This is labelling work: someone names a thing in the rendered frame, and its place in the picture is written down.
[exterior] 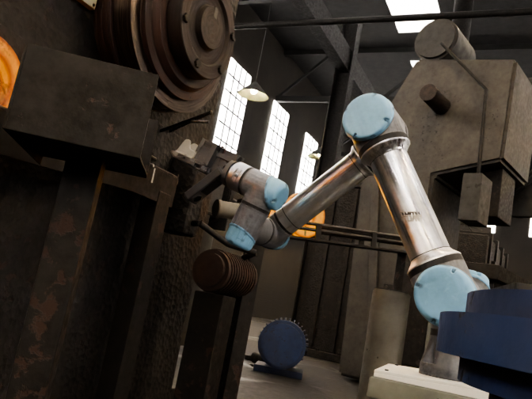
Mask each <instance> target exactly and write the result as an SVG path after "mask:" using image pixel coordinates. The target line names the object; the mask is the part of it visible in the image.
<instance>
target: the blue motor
mask: <svg viewBox="0 0 532 399"><path fill-rule="evenodd" d="M270 322H271V323H267V324H266V326H265V327H263V330H262V331H260V335H259V336H258V337H259V340H258V341H257V342H258V350H259V353H260V356H261V358H262V359H263V361H264V362H263V361H259V360H258V361H257V362H256V363H255V364H254V367H253V370H254V371H259V372H264V373H268V374H275V375H279V376H283V377H288V378H295V379H299V380H302V374H303V369H298V368H294V366H295V365H297V364H298V363H299V362H300V361H301V360H303V356H306V353H305V352H307V348H306V347H308V344H307V343H306V342H307V341H308V339H306V338H305V337H306V336H307V334H305V335H304V332H305V330H303V331H302V330H301V328H302V326H301V327H299V326H298V324H299V323H298V324H295V320H294V321H293V322H292V321H291V318H289V321H287V318H286V317H285V318H284V320H283V318H282V317H281V318H280V319H279V320H278V318H276V319H275V321H274V320H273V321H270Z"/></svg>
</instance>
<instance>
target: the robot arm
mask: <svg viewBox="0 0 532 399"><path fill-rule="evenodd" d="M342 124H343V128H344V131H345V133H346V135H347V136H348V137H349V138H350V139H352V141H353V143H354V145H353V146H352V147H351V153H350V154H348V155H347V156H346V157H344V158H343V159H341V160H340V161H339V162H337V163H336V164H335V165H334V166H333V167H332V168H331V169H329V170H328V171H326V172H325V173H324V174H322V175H321V176H320V177H318V178H317V179H316V180H315V181H314V182H313V183H311V184H310V185H309V186H307V187H306V188H304V189H303V190H302V191H301V192H300V193H299V194H297V195H296V196H295V197H294V198H292V199H291V200H289V201H288V202H287V198H288V195H289V188H288V186H287V184H286V183H285V182H283V181H281V180H279V179H278V178H276V177H274V176H271V175H268V174H266V173H264V172H262V171H260V170H258V169H255V168H253V167H252V166H249V165H246V164H245V163H243V161H244V160H245V159H244V158H243V157H241V156H240V155H239V154H235V153H232V152H230V151H228V150H227V149H226V148H225V147H224V146H222V145H218V144H216V143H214V142H211V141H209V140H206V139H204V138H202V140H201V142H200V144H199V145H197V144H195V143H193V144H192V145H191V140H189V139H185V140H184V141H183V143H182V144H181V145H180V147H179V148H178V149H177V150H171V151H170V152H171V154H172V156H173V157H175V158H177V159H178V160H180V161H182V162H184V163H186V164H188V165H190V166H191V167H192V168H194V169H196V170H198V171H200V172H201V173H204V174H206V176H205V177H204V178H203V179H202V180H201V181H199V182H198V183H197V184H195V185H194V186H193V187H191V188H190V189H189V190H187V192H185V193H184V196H185V198H186V199H187V200H188V201H190V202H192V203H194V204H197V203H198V202H200V201H201V200H203V199H204V198H205V197H206V196H208V195H209V194H211V193H212V192H213V191H214V190H215V189H217V188H218V187H219V186H221V185H222V184H223V185H225V186H226V187H228V189H230V190H233V191H235V192H237V193H239V194H241V195H243V196H244V197H243V199H242V201H241V203H240V205H239V207H238V209H237V211H236V213H235V215H234V217H233V219H232V221H231V223H230V224H229V228H228V231H227V232H226V236H225V239H226V240H227V241H228V242H229V243H230V244H232V245H235V246H237V247H238V248H240V249H244V250H246V251H249V250H251V249H252V247H253V246H254V245H261V246H263V247H265V248H266V249H274V250H278V249H282V248H284V247H285V246H286V245H287V243H288V242H289V240H290V236H291V235H292V234H293V233H294V232H296V231H297V230H299V229H300V228H301V227H302V226H304V225H305V224H307V223H308V222H309V221H310V220H311V219H313V218H314V217H315V216H317V215H318V214H320V213H321V212H322V211H323V210H324V209H326V208H327V207H329V206H330V205H331V204H332V203H334V202H335V201H337V200H338V199H339V198H340V197H341V196H343V195H344V194H345V193H347V192H348V191H350V190H351V189H352V188H354V187H355V186H356V185H357V184H359V183H360V182H361V181H363V180H364V179H365V178H367V177H368V176H375V178H376V181H377V182H378V186H379V187H380V190H381V192H382V195H383V197H384V200H385V202H386V205H387V207H388V209H389V212H390V214H391V216H392V219H393V221H394V224H395V226H396V228H397V231H398V233H399V235H400V238H401V240H402V243H403V245H404V247H405V250H406V253H407V254H408V258H409V259H410V262H411V265H410V267H409V270H408V277H409V279H410V281H411V284H412V286H413V289H414V291H413V296H414V301H415V304H416V307H417V309H418V310H419V312H420V313H421V315H422V316H423V317H424V318H425V319H426V320H427V321H429V322H430V323H431V334H430V340H429V341H428V344H427V347H426V349H425V351H424V354H423V356H422V359H421V361H420V367H419V373H421V374H425V375H428V376H432V377H435V378H442V379H447V380H451V381H456V382H460V381H459V380H458V368H459V360H460V357H459V356H456V355H450V354H447V353H444V352H441V351H437V350H435V348H436V341H437V335H438V328H439V316H440V312H443V311H459V312H465V311H466V301H467V294H468V293H469V292H471V291H477V290H488V289H490V287H489V280H488V277H487V276H486V275H484V274H482V273H480V272H476V271H473V270H469V269H468V267H467V265H466V263H465V260H464V258H463V256H462V254H461V253H460V252H458V251H456V250H453V249H452V248H451V247H450V246H449V244H448V242H447V239H446V237H445V235H444V233H443V230H442V228H441V226H440V225H439V221H438V219H437V218H436V215H435V212H434V211H433V209H432V206H431V204H430V202H429V200H428V197H427V195H426V193H425V191H424V188H423V186H422V184H421V182H420V179H419V177H418V176H417V173H416V171H415V169H414V166H413V164H412V162H411V160H410V157H409V155H408V153H407V150H408V148H409V145H410V141H409V133H408V128H407V126H406V124H405V122H404V120H403V119H402V118H401V117H400V116H399V114H398V113H397V111H396V110H395V108H394V107H393V104H392V103H391V102H390V101H389V100H388V99H386V98H385V97H384V96H383V95H380V94H377V93H366V94H364V95H361V96H359V97H357V98H356V99H354V100H353V101H352V102H351V103H350V104H349V105H348V106H347V108H346V110H345V112H344V114H343V119H342ZM286 202H287V203H286ZM270 210H273V211H276V212H274V213H273V214H272V215H270V216H269V217H268V214H269V212H270ZM267 217H268V218H267Z"/></svg>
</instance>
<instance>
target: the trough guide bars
mask: <svg viewBox="0 0 532 399"><path fill-rule="evenodd" d="M305 225H311V226H316V228H310V227H304V226H302V227H301V228H300V230H307V231H313V232H315V241H321V235H322V234H323V235H329V236H335V237H341V238H351V239H357V240H359V245H364V241H371V245H370V246H371V248H372V249H376V246H377V242H380V243H386V244H391V245H402V246H404V245H403V243H402V240H401V238H400V235H396V234H386V233H381V232H375V231H370V230H361V229H355V228H349V227H344V226H334V225H329V224H323V223H318V222H308V223H307V224H305ZM322 229H323V230H322ZM332 230H335V231H332ZM337 231H340V232H337ZM343 232H346V233H343ZM349 233H351V234H349ZM365 235H367V236H365ZM370 236H371V237H370ZM387 238H389V239H387ZM392 239H394V240H392ZM398 240H400V241H398Z"/></svg>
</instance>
